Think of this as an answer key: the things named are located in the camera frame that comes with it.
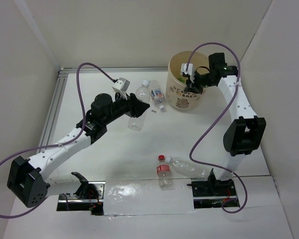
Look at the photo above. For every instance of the blue orange label bottle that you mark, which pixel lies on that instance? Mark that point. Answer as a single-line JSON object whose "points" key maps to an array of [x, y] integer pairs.
{"points": [[157, 95]]}

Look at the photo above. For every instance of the aluminium frame rail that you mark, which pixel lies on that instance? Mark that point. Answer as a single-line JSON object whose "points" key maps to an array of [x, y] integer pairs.
{"points": [[179, 128]]}

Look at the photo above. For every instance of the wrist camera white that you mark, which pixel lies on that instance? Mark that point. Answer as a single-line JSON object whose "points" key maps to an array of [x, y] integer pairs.
{"points": [[187, 70], [120, 86]]}

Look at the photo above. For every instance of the white tape sheet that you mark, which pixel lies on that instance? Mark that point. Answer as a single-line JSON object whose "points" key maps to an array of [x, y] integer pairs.
{"points": [[146, 197]]}

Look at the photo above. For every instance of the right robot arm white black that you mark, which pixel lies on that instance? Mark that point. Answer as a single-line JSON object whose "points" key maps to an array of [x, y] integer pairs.
{"points": [[244, 134]]}

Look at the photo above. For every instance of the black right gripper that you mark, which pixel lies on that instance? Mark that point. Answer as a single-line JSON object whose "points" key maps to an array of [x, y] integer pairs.
{"points": [[192, 86]]}

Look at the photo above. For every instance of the beige capybara bin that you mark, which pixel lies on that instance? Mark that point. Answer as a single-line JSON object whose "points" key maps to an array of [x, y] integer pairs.
{"points": [[175, 94]]}

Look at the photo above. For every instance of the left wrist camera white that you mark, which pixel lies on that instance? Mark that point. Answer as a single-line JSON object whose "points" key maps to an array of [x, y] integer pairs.
{"points": [[120, 86]]}

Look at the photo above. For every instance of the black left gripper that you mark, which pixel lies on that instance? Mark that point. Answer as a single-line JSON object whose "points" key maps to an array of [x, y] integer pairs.
{"points": [[135, 106]]}

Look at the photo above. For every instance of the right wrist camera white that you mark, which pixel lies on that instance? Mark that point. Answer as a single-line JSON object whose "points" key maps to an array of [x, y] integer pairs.
{"points": [[187, 70]]}

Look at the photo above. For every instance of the clear bottle white cap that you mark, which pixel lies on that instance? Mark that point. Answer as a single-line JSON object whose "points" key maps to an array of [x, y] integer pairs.
{"points": [[186, 168]]}

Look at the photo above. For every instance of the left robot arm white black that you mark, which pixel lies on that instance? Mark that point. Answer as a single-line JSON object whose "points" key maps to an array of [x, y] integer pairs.
{"points": [[28, 177]]}

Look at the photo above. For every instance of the green plastic bottle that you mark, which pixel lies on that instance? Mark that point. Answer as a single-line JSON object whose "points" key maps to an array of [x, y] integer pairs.
{"points": [[182, 80]]}

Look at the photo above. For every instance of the long clear bottle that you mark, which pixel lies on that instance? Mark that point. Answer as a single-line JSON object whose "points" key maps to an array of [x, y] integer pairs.
{"points": [[143, 96]]}

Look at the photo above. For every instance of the red label cola bottle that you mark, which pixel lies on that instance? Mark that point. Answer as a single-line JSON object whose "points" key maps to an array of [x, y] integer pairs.
{"points": [[163, 173]]}

